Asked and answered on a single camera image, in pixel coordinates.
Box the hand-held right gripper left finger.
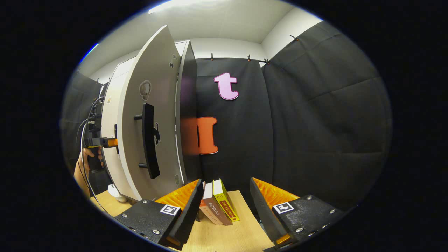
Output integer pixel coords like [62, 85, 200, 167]
[114, 178, 205, 251]

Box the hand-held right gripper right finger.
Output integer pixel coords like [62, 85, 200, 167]
[250, 177, 345, 250]

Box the beige cabinet door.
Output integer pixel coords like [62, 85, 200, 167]
[101, 58, 135, 198]
[117, 25, 182, 201]

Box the orange book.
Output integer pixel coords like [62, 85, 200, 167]
[199, 198, 219, 225]

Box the brown book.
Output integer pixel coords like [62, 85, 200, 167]
[201, 182, 232, 226]

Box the yellow book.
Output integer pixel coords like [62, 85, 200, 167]
[213, 178, 240, 222]

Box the white plush pumpkin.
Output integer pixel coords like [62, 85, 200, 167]
[107, 184, 127, 203]

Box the black backdrop cloth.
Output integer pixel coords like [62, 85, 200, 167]
[59, 21, 392, 214]

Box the black cable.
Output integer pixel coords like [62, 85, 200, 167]
[75, 96, 105, 214]

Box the black right door handle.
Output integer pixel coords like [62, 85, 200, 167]
[134, 103, 161, 180]

